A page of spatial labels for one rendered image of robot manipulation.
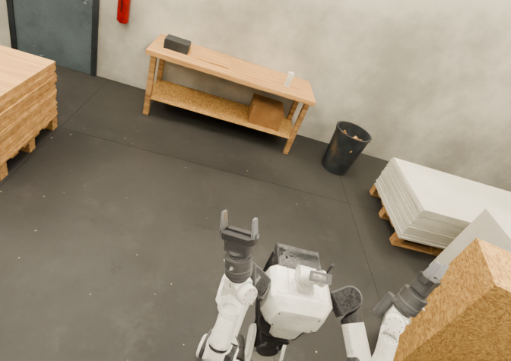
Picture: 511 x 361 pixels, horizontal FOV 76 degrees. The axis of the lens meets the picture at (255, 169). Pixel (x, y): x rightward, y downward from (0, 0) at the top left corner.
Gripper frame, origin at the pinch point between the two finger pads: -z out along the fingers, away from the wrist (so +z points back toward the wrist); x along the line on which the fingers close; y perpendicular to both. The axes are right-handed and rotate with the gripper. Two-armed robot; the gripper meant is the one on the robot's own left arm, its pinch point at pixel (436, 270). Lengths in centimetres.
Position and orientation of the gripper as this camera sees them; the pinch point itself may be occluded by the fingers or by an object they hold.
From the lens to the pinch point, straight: 133.5
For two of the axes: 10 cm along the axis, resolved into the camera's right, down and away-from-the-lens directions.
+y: -5.2, -5.3, 6.7
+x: -6.6, -2.4, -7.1
